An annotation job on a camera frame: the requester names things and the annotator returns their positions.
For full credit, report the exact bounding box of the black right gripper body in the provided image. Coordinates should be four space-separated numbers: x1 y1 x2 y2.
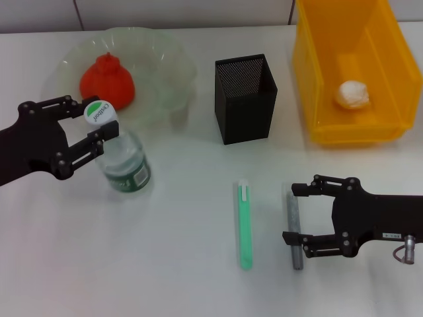
331 178 423 258

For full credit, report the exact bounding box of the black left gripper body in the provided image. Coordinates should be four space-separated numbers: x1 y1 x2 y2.
0 100 75 188

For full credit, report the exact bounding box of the clear green-label water bottle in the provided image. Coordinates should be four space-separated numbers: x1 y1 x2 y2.
82 100 153 194

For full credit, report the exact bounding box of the grey marker pen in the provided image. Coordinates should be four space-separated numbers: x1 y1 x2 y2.
285 192 305 271

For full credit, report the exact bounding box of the red-orange toy orange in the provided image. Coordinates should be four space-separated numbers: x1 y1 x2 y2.
79 52 136 112

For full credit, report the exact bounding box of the green pen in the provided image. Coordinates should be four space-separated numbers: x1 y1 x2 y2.
233 178 255 270

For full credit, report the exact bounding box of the white paper ball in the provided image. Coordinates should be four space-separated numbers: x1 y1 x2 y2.
332 80 371 111

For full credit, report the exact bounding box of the pale green glass fruit plate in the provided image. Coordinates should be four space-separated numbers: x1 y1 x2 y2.
41 27 198 128

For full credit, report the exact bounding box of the black mesh pen holder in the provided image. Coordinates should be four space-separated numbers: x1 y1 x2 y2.
214 53 279 146

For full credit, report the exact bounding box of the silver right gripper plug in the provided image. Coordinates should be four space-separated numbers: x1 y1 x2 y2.
404 234 417 265

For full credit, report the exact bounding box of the yellow plastic bin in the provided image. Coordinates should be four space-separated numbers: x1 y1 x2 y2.
292 0 423 148

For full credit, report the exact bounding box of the grey right gripper cable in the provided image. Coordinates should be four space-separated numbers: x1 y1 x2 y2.
392 243 407 264

